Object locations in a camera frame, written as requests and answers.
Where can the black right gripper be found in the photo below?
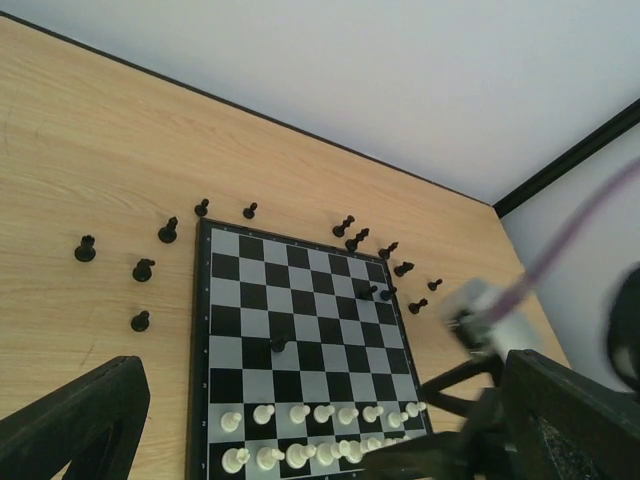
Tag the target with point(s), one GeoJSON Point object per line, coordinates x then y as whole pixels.
{"type": "Point", "coordinates": [485, 430]}

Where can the black rook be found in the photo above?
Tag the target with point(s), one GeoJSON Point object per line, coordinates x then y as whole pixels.
{"type": "Point", "coordinates": [86, 252]}
{"type": "Point", "coordinates": [415, 307]}

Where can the white pawn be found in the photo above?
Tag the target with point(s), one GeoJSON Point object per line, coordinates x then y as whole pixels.
{"type": "Point", "coordinates": [263, 414]}
{"type": "Point", "coordinates": [298, 413]}
{"type": "Point", "coordinates": [371, 414]}
{"type": "Point", "coordinates": [396, 419]}
{"type": "Point", "coordinates": [323, 413]}

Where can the black queen top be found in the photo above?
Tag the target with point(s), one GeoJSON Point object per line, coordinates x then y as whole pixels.
{"type": "Point", "coordinates": [340, 229]}

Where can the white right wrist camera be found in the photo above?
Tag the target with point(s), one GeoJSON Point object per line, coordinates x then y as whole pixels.
{"type": "Point", "coordinates": [466, 313]}

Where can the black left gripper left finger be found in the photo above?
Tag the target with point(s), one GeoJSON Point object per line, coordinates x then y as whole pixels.
{"type": "Point", "coordinates": [89, 428]}

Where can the black bishop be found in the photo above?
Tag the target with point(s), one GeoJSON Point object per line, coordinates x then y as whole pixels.
{"type": "Point", "coordinates": [385, 253]}
{"type": "Point", "coordinates": [168, 233]}

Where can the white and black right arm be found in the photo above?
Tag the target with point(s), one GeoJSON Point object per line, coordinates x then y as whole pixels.
{"type": "Point", "coordinates": [457, 389]}

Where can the black king top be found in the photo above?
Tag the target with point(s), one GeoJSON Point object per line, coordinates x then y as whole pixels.
{"type": "Point", "coordinates": [352, 244]}

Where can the black pawn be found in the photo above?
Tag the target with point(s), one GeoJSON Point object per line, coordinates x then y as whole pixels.
{"type": "Point", "coordinates": [141, 321]}
{"type": "Point", "coordinates": [250, 211]}
{"type": "Point", "coordinates": [201, 209]}
{"type": "Point", "coordinates": [434, 285]}
{"type": "Point", "coordinates": [386, 295]}
{"type": "Point", "coordinates": [278, 344]}

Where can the white piece lowest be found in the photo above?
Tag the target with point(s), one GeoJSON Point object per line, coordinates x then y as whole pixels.
{"type": "Point", "coordinates": [230, 421]}
{"type": "Point", "coordinates": [414, 409]}

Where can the white piece bottom row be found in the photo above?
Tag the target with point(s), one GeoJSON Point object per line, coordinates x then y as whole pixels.
{"type": "Point", "coordinates": [327, 453]}
{"type": "Point", "coordinates": [297, 455]}
{"type": "Point", "coordinates": [234, 460]}
{"type": "Point", "coordinates": [267, 458]}
{"type": "Point", "coordinates": [352, 451]}

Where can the black bishop left side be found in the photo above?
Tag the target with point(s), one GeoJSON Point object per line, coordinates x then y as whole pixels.
{"type": "Point", "coordinates": [168, 233]}

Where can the black and silver chessboard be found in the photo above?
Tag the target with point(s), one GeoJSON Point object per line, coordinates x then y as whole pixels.
{"type": "Point", "coordinates": [252, 286]}

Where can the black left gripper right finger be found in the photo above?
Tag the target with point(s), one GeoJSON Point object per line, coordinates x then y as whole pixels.
{"type": "Point", "coordinates": [566, 426]}

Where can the black bishop top right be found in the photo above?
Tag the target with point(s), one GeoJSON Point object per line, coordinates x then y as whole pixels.
{"type": "Point", "coordinates": [385, 253]}

